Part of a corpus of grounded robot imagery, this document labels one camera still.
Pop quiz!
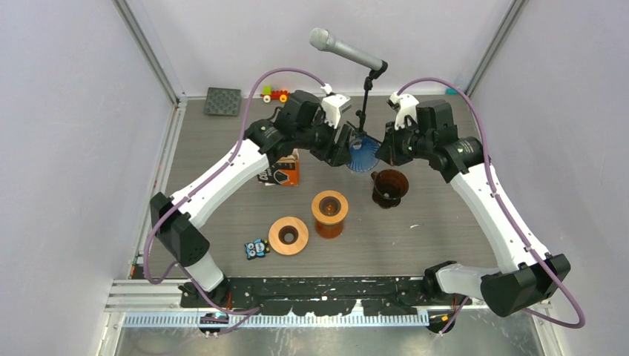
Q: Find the wooden ring collar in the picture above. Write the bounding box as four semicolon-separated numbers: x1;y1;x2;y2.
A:
269;217;309;256

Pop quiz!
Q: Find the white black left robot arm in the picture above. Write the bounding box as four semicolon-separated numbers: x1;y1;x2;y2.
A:
149;90;352;307

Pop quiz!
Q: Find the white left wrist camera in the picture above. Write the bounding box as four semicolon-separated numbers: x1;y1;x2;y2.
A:
320;83;352;129

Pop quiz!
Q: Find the clear glass dripper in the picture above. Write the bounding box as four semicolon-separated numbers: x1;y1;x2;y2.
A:
346;162;376;174

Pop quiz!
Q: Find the blue owl sticker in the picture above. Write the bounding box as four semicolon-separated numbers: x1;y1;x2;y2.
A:
244;239;271;260

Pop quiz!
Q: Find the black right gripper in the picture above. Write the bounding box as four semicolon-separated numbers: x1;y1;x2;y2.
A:
375;118;432;166

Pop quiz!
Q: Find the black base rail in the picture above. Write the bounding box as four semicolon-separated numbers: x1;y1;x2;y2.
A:
179;277;464;317

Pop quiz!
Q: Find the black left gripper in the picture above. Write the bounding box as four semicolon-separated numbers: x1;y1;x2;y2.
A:
295;111;352;167

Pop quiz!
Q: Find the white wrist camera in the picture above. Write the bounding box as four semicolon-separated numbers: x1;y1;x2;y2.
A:
320;83;352;129
387;93;420;131

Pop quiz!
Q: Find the orange coffee filter box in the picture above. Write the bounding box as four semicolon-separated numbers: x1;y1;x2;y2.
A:
257;148;300;187

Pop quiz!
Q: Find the grey microphone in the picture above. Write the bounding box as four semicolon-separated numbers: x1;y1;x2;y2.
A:
309;28;388;73

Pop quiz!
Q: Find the blue plastic dripper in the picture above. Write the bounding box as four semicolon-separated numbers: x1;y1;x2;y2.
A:
348;136;380;165

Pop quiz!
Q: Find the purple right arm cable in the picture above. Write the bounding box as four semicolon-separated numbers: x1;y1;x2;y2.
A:
395;76;587;329

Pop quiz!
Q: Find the brown plastic dripper with handle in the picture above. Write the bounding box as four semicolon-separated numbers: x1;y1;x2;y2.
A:
370;169;409;208

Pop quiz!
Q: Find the black microphone tripod stand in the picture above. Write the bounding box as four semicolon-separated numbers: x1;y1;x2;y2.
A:
350;62;388;141

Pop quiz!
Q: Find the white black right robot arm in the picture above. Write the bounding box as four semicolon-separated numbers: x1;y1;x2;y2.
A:
376;93;571;317

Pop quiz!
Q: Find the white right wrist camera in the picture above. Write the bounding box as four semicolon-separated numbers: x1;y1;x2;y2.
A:
387;93;420;131

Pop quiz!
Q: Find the orange glass carafe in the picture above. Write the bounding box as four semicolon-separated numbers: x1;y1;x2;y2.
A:
315;216;344;239

